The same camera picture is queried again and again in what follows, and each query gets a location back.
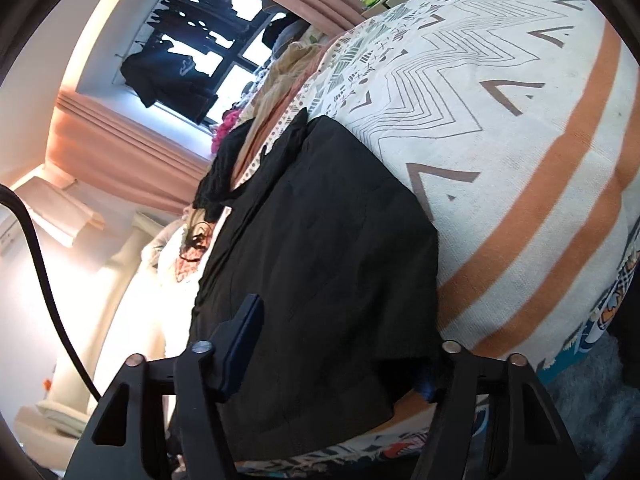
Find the bed with patterned sheet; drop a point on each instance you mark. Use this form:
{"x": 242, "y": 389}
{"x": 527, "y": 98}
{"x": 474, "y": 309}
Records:
{"x": 500, "y": 110}

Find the black cloth bundle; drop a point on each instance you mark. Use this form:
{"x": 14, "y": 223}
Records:
{"x": 277, "y": 30}

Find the row of hanging dark clothes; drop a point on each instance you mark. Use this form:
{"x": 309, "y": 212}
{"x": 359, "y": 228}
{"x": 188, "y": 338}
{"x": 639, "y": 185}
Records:
{"x": 210, "y": 10}

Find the beige duvet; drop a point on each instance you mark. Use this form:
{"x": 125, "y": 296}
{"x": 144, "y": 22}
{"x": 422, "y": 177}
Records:
{"x": 290, "y": 60}

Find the dark bag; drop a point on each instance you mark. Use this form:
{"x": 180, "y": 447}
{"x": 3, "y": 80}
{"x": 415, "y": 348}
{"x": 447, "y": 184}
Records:
{"x": 631, "y": 360}

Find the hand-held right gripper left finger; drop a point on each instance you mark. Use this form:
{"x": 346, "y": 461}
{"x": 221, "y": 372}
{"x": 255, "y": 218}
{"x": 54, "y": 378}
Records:
{"x": 245, "y": 340}

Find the white padded headboard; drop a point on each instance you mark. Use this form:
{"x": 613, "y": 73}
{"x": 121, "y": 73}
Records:
{"x": 125, "y": 310}

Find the white hanging garment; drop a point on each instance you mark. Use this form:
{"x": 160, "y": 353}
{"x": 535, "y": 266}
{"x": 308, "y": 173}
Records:
{"x": 65, "y": 210}

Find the black knit garment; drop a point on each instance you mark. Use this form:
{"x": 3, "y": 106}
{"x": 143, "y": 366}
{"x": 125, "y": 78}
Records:
{"x": 225, "y": 170}

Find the white pillow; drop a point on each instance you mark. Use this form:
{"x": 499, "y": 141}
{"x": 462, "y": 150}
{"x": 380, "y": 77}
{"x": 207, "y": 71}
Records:
{"x": 170, "y": 260}

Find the black jacket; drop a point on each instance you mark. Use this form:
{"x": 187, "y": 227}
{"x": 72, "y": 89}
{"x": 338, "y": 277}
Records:
{"x": 310, "y": 260}

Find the white air conditioner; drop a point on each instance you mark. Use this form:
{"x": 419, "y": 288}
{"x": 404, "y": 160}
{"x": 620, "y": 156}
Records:
{"x": 7, "y": 235}

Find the black hanging coat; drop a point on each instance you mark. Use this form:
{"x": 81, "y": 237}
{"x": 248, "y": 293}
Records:
{"x": 165, "y": 80}

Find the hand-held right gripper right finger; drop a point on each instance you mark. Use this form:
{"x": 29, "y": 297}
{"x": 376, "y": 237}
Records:
{"x": 429, "y": 386}

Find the orange item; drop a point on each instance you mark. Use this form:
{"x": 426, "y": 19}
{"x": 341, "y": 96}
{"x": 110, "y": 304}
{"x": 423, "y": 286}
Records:
{"x": 47, "y": 384}

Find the magenta cloth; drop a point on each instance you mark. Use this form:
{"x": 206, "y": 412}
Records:
{"x": 222, "y": 130}

